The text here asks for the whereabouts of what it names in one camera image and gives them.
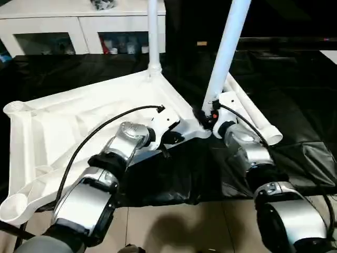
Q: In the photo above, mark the white plastic table top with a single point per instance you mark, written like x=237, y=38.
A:
x=79, y=118

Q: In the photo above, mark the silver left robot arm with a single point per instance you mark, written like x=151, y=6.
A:
x=84, y=200

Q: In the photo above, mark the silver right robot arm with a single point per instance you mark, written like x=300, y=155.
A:
x=289, y=216

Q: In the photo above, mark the small tan box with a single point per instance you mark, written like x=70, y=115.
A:
x=201, y=43

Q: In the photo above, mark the black mat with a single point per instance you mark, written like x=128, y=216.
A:
x=289, y=105

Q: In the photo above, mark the small white box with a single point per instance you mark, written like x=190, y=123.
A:
x=145, y=50

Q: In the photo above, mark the white bottle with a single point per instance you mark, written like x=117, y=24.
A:
x=130, y=48

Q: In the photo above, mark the dark rounded robot part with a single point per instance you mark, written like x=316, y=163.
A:
x=134, y=249

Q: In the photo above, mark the white flat board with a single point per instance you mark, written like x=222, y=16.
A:
x=330, y=56

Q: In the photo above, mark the white cabinet with glass doors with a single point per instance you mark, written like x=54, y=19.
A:
x=79, y=23

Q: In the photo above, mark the grey robot torso cover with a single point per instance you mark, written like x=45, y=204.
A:
x=47, y=246

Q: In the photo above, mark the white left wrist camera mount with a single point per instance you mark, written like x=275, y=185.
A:
x=166, y=121

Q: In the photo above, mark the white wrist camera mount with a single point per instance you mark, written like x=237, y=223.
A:
x=229, y=105
x=166, y=121

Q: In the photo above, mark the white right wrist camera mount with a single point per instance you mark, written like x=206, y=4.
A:
x=229, y=105

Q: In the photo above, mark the black metal stand frame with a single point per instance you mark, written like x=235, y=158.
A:
x=10, y=232

